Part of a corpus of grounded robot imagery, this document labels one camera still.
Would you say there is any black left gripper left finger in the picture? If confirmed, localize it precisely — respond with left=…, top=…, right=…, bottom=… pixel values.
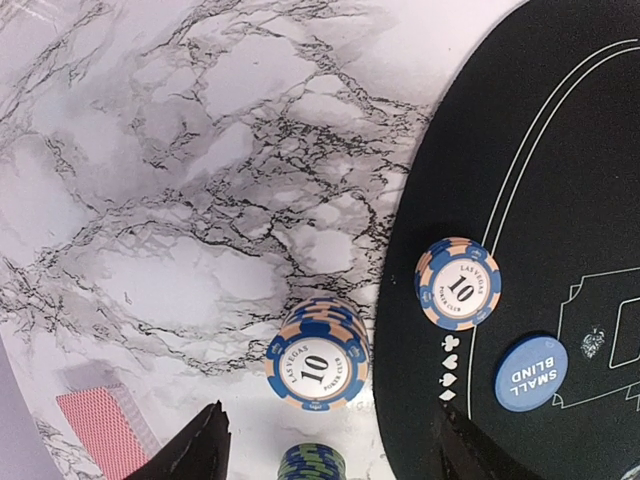
left=127, top=401, right=231, bottom=480

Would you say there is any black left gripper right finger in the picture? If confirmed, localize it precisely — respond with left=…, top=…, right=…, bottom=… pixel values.
left=437, top=402, right=540, bottom=480

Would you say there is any blue small blind button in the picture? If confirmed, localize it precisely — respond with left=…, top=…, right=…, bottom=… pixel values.
left=494, top=335, right=569, bottom=413

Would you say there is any small blue ten chip stack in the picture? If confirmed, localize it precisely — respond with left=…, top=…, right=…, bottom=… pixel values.
left=414, top=237, right=502, bottom=331

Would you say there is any clear round dealer button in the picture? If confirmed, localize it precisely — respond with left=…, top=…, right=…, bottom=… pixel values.
left=620, top=464, right=640, bottom=480

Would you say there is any red playing card deck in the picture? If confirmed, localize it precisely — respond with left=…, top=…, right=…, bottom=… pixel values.
left=56, top=384, right=160, bottom=479

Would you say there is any green chip stack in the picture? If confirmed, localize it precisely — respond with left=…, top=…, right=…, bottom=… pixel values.
left=277, top=443, right=346, bottom=480

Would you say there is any round black poker mat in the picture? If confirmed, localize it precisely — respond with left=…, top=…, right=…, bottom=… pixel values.
left=373, top=1, right=639, bottom=479

